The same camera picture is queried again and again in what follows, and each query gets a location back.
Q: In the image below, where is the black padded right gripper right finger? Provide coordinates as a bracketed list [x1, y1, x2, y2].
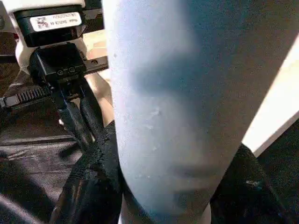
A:
[210, 143, 299, 224]

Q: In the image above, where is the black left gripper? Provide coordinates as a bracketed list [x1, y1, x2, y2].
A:
[0, 10, 109, 147]

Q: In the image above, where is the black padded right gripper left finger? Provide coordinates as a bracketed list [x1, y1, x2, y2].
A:
[56, 121, 127, 224]

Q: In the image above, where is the white plastic table leg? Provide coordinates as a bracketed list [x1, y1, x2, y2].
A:
[102, 0, 299, 224]

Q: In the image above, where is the white plastic table top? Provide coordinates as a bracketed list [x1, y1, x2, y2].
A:
[81, 30, 299, 157]

